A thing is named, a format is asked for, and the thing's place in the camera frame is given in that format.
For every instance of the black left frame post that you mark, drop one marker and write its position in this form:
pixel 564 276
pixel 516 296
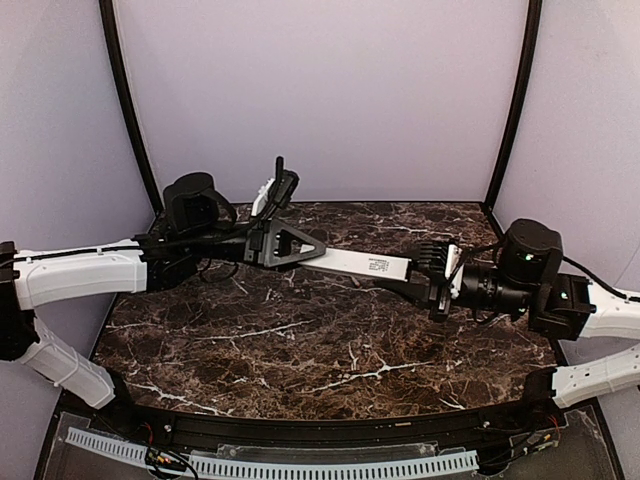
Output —
pixel 127 107

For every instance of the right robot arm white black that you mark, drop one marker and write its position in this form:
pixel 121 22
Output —
pixel 519 276

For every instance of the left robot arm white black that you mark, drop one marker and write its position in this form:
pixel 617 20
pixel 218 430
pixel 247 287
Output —
pixel 199 224

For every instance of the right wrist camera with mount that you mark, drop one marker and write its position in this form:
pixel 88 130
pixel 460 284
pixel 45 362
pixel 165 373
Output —
pixel 441 262

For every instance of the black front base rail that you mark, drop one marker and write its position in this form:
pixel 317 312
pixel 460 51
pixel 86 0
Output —
pixel 499 433

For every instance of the grey slotted cable duct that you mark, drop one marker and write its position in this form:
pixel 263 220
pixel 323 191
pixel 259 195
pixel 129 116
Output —
pixel 413 461

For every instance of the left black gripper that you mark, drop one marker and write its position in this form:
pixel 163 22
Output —
pixel 254 244

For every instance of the black frame post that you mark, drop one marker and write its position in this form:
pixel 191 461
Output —
pixel 127 107
pixel 529 43

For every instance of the black right frame post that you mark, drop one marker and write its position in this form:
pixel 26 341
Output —
pixel 529 43

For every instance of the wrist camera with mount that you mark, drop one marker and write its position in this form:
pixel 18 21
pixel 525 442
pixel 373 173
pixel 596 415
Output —
pixel 441 262
pixel 276 193

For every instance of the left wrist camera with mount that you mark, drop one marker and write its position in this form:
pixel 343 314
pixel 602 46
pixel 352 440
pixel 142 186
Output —
pixel 276 193

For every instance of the white remote control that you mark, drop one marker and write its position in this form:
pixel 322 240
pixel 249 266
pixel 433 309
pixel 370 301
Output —
pixel 355 263

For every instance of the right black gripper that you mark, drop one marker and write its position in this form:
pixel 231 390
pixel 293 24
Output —
pixel 441 282

